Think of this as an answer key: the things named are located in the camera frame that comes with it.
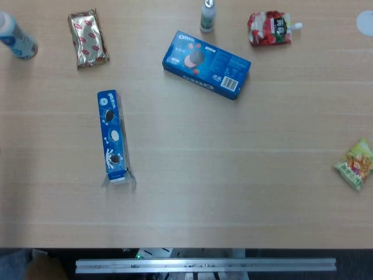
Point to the slim blue Oreo carton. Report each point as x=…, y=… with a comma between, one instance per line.
x=112, y=131

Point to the wide blue Oreo box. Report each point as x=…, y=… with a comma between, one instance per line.
x=204, y=67

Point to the white robot chassis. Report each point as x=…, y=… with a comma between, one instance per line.
x=154, y=252

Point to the small white green-label bottle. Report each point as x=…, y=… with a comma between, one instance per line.
x=208, y=19

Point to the red strawberry spout pouch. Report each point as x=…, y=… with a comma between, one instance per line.
x=268, y=29

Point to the gold foil snack pack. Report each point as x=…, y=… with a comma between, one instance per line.
x=88, y=38

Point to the green snack bag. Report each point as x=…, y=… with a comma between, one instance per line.
x=355, y=166

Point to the orange brown object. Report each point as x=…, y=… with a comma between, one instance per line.
x=43, y=269

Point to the large white blue bottle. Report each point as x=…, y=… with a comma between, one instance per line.
x=17, y=38

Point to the white round table grommet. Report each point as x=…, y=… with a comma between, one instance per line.
x=365, y=23

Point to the aluminium profile rail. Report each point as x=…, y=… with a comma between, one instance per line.
x=204, y=265

